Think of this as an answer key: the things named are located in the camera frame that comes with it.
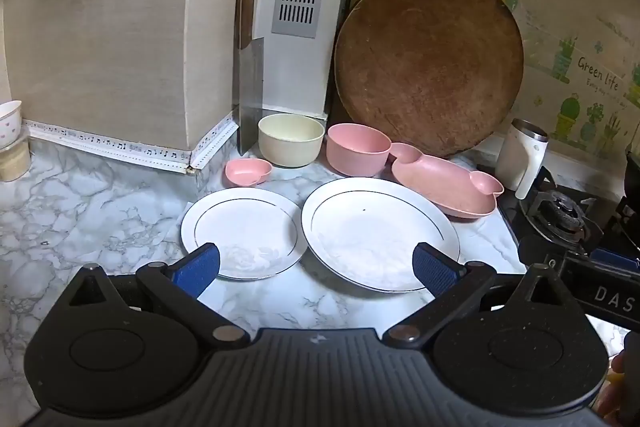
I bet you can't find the small pink heart-shaped dish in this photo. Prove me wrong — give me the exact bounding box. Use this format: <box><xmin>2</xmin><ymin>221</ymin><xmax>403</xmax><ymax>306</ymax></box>
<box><xmin>224</xmin><ymin>158</ymin><xmax>273</xmax><ymax>186</ymax></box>

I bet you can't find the music note trim tape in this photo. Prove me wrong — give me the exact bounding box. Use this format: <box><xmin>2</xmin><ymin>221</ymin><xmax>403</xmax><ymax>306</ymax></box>
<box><xmin>22</xmin><ymin>109</ymin><xmax>238</xmax><ymax>171</ymax></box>

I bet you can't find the white mug with steel rim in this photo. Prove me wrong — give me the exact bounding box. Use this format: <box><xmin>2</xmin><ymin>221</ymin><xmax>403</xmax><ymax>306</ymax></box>
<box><xmin>495</xmin><ymin>118</ymin><xmax>549</xmax><ymax>200</ymax></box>

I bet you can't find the pink bowl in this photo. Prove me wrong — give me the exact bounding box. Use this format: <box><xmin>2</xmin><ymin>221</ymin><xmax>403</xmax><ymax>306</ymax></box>
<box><xmin>326</xmin><ymin>123</ymin><xmax>392</xmax><ymax>176</ymax></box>

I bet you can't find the black glass gas stove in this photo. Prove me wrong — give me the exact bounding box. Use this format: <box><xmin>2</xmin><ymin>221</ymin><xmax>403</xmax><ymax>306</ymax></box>
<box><xmin>475</xmin><ymin>164</ymin><xmax>640</xmax><ymax>268</ymax></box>

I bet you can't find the person's right hand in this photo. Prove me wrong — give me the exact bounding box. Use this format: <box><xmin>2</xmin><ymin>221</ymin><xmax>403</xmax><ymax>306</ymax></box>
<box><xmin>597</xmin><ymin>347</ymin><xmax>640</xmax><ymax>427</ymax></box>

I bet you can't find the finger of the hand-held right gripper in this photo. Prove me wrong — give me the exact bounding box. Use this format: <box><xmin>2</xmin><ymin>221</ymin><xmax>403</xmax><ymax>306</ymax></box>
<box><xmin>587</xmin><ymin>247</ymin><xmax>640</xmax><ymax>273</ymax></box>
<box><xmin>517</xmin><ymin>237</ymin><xmax>561</xmax><ymax>278</ymax></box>

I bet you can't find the pink bear-shaped plate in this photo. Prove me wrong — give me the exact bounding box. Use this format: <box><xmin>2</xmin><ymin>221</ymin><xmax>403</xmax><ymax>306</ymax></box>
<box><xmin>389</xmin><ymin>142</ymin><xmax>505</xmax><ymax>219</ymax></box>

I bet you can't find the white floral bowl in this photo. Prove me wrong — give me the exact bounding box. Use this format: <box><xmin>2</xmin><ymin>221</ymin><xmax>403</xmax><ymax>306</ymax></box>
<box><xmin>0</xmin><ymin>100</ymin><xmax>23</xmax><ymax>149</ymax></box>

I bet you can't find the gas stove burner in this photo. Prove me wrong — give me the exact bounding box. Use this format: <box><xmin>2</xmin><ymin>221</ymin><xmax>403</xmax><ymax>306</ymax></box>
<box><xmin>520</xmin><ymin>189</ymin><xmax>606</xmax><ymax>258</ymax></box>

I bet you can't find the cream bowl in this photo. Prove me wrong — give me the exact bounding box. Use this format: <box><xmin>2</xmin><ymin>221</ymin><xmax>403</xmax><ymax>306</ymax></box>
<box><xmin>258</xmin><ymin>113</ymin><xmax>326</xmax><ymax>168</ymax></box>

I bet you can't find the small white plate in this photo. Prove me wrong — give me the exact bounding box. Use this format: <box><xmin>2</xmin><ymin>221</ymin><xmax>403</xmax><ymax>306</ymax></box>
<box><xmin>181</xmin><ymin>187</ymin><xmax>307</xmax><ymax>281</ymax></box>

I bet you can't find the cactus wall sticker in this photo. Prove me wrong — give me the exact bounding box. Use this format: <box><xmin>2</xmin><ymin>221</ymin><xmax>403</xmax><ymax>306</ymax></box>
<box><xmin>505</xmin><ymin>0</ymin><xmax>640</xmax><ymax>158</ymax></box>

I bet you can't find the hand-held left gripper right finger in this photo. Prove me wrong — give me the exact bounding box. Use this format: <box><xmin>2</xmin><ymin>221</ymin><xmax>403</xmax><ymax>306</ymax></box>
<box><xmin>382</xmin><ymin>242</ymin><xmax>563</xmax><ymax>350</ymax></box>

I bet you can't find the large white plate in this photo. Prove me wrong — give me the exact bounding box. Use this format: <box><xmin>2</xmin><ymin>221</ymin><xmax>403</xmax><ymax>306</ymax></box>
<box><xmin>301</xmin><ymin>177</ymin><xmax>461</xmax><ymax>294</ymax></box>

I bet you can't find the white column with grey vent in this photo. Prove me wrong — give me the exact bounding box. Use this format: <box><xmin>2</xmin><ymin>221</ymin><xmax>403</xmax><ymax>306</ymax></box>
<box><xmin>260</xmin><ymin>0</ymin><xmax>358</xmax><ymax>118</ymax></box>

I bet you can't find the beige container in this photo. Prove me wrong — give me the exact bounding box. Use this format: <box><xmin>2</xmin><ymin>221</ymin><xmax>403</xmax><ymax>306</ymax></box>
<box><xmin>0</xmin><ymin>132</ymin><xmax>32</xmax><ymax>182</ymax></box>

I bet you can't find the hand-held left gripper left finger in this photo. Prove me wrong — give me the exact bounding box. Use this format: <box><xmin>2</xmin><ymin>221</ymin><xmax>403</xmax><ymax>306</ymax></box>
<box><xmin>67</xmin><ymin>243</ymin><xmax>251</xmax><ymax>353</ymax></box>

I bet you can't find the cleaver with wooden handle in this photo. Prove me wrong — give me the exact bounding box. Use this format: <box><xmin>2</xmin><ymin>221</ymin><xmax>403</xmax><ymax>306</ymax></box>
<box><xmin>232</xmin><ymin>0</ymin><xmax>266</xmax><ymax>156</ymax></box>

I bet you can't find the round wooden cutting board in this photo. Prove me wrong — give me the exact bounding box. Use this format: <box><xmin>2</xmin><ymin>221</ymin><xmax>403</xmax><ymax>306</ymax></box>
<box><xmin>334</xmin><ymin>0</ymin><xmax>525</xmax><ymax>158</ymax></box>

